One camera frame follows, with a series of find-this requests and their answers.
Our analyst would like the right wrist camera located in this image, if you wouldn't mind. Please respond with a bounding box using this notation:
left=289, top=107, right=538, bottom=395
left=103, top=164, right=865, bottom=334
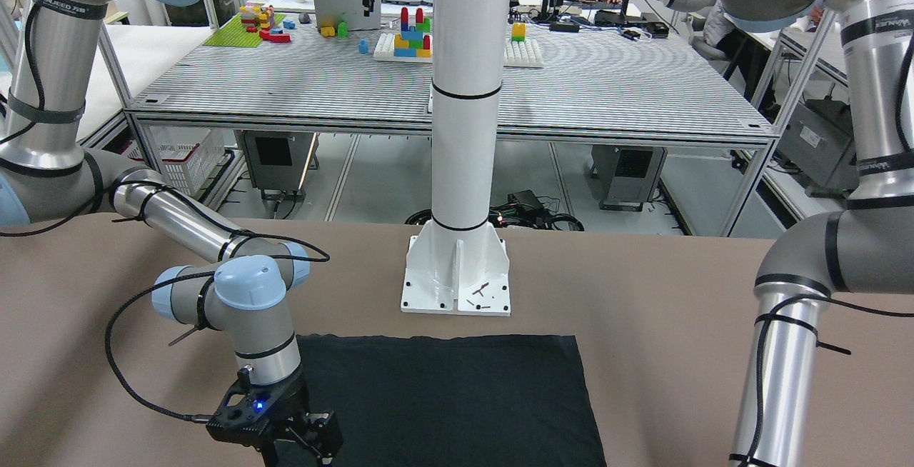
left=206, top=365, right=276, bottom=450

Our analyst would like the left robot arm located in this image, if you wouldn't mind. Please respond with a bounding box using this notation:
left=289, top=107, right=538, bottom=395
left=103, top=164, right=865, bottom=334
left=721, top=0, right=913, bottom=466

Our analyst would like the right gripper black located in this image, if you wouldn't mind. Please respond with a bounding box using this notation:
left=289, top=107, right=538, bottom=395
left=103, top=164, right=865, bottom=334
left=249, top=371, right=343, bottom=466

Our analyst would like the black printed t-shirt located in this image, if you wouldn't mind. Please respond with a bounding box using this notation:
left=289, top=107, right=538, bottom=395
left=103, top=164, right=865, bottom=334
left=299, top=336, right=606, bottom=466

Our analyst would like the white plastic basket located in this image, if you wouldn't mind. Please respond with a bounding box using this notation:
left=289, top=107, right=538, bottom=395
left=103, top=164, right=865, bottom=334
left=150, top=126, right=225, bottom=196

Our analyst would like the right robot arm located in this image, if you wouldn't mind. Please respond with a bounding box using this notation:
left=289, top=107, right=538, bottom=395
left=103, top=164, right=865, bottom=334
left=2, top=0, right=342, bottom=466

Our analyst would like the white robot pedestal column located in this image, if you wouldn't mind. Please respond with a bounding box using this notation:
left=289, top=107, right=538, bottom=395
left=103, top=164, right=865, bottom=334
left=401, top=0, right=511, bottom=316

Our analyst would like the white block tray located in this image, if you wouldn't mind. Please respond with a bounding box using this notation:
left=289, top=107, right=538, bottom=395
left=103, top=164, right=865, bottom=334
left=373, top=31, right=433, bottom=63

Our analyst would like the green lego baseplate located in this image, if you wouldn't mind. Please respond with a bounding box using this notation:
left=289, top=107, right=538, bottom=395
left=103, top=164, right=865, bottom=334
left=203, top=8, right=293, bottom=48

